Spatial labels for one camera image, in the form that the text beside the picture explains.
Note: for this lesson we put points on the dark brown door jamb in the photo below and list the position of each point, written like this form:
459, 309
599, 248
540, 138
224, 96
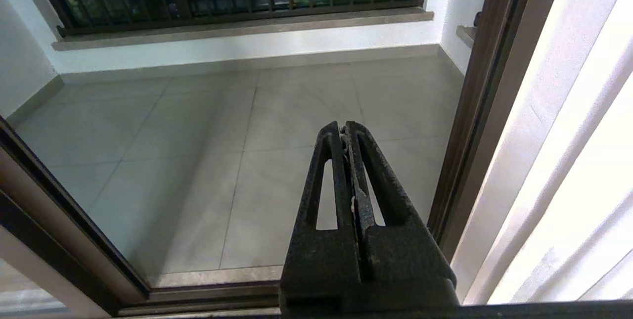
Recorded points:
474, 111

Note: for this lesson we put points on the dark metal balcony railing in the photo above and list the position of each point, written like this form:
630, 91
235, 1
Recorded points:
222, 10

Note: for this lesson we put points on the white curtain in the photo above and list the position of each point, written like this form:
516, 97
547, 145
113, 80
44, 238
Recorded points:
568, 160

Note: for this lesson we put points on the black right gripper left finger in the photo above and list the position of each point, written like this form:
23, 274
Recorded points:
321, 264

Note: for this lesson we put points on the stone side window sill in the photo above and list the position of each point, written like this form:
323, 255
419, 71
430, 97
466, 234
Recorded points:
466, 36

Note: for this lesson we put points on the brown framed glass sliding door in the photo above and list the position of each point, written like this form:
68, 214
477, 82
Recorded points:
74, 230

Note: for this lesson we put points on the stone sill under balcony railing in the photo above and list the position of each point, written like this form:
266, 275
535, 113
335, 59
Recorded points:
247, 27

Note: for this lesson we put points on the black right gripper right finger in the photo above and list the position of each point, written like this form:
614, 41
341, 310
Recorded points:
400, 259

